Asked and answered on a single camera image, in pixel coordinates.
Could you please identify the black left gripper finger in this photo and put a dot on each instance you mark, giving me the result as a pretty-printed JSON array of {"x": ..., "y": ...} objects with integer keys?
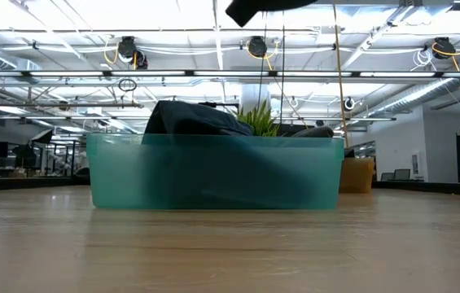
[{"x": 254, "y": 6}]

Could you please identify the dark blue denim cap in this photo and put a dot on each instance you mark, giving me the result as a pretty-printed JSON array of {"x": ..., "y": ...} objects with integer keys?
[
  {"x": 262, "y": 179},
  {"x": 193, "y": 120}
]

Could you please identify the small green potted plant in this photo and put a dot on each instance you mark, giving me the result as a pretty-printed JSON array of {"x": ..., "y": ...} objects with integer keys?
[{"x": 260, "y": 122}]

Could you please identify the orange plastic bin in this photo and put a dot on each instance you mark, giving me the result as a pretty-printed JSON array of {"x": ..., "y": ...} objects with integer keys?
[{"x": 357, "y": 175}]

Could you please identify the small dark desk monitor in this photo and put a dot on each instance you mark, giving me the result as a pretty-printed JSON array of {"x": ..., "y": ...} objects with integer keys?
[
  {"x": 401, "y": 174},
  {"x": 387, "y": 176}
]

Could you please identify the teal translucent plastic bin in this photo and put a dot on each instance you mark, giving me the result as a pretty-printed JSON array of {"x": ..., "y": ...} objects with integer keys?
[{"x": 115, "y": 175}]

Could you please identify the long ceiling light rail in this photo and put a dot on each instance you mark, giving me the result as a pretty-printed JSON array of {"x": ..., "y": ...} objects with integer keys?
[
  {"x": 315, "y": 118},
  {"x": 148, "y": 73}
]

